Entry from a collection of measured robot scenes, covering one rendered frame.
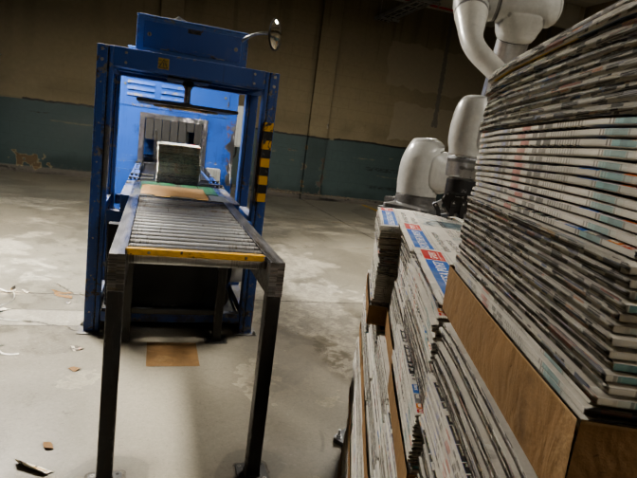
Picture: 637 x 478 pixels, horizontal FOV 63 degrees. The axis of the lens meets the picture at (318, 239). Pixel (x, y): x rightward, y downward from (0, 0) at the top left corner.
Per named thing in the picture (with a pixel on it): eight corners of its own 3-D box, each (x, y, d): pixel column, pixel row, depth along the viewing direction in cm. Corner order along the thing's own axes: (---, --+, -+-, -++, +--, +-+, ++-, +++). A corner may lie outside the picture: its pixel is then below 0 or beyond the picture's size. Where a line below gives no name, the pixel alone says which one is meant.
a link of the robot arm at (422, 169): (393, 190, 208) (402, 135, 204) (439, 196, 208) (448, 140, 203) (396, 193, 193) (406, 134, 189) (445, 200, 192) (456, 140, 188)
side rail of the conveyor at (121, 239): (123, 292, 160) (126, 254, 158) (104, 291, 158) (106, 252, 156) (137, 216, 285) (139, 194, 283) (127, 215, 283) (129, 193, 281)
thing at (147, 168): (223, 202, 368) (225, 188, 366) (126, 193, 348) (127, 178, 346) (204, 178, 511) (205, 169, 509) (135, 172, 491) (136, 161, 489)
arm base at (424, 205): (395, 203, 216) (397, 190, 215) (445, 212, 203) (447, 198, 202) (373, 203, 201) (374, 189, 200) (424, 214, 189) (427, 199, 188)
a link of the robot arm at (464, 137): (448, 154, 130) (501, 161, 129) (460, 90, 127) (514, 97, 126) (442, 153, 140) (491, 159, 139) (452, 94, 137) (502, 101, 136)
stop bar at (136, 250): (265, 262, 170) (266, 256, 170) (124, 254, 157) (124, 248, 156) (263, 260, 173) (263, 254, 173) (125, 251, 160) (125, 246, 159)
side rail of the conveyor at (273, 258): (282, 297, 175) (286, 263, 173) (266, 297, 174) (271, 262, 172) (229, 223, 300) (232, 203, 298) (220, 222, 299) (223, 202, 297)
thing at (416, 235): (577, 251, 105) (579, 246, 105) (656, 289, 77) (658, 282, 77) (397, 226, 108) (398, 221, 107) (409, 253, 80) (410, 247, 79)
